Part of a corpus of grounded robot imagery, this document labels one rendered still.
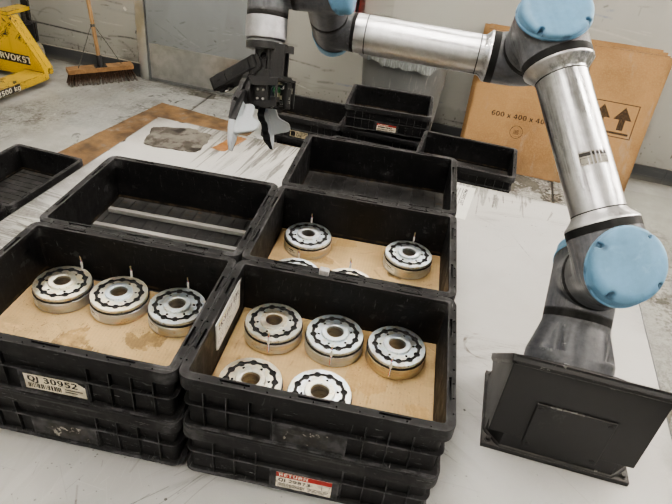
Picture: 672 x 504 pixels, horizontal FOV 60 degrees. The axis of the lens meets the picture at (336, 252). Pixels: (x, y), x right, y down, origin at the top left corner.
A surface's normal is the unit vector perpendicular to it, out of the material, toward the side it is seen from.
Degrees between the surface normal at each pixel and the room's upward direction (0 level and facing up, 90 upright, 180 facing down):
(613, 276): 54
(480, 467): 0
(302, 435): 90
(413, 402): 0
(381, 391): 0
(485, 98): 77
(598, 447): 90
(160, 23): 90
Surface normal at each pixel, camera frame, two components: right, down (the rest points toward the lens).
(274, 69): -0.40, 0.18
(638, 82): -0.25, 0.38
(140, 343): 0.10, -0.82
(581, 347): -0.04, -0.45
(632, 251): -0.06, -0.03
